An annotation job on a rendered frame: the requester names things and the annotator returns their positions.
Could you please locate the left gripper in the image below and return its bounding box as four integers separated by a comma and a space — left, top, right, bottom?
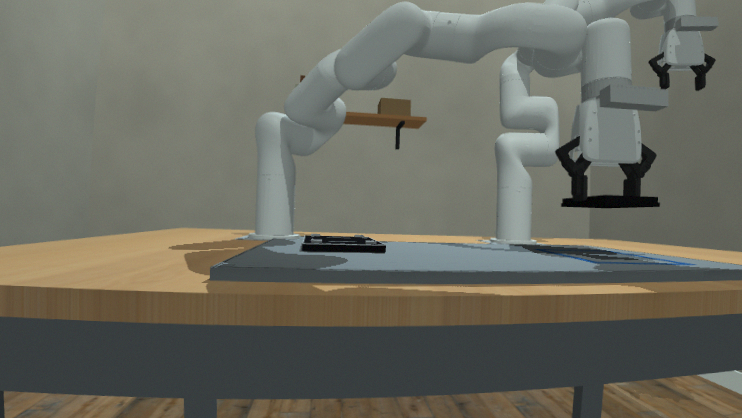
648, 28, 716, 91

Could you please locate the black well plate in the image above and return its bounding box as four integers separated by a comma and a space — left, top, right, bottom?
561, 195, 660, 208

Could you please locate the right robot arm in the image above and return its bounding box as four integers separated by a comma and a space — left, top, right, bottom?
248, 2, 669, 240

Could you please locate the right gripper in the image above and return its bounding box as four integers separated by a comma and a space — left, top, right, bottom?
555, 97, 656, 201

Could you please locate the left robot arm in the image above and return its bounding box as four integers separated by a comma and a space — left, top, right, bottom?
490, 0, 718, 244

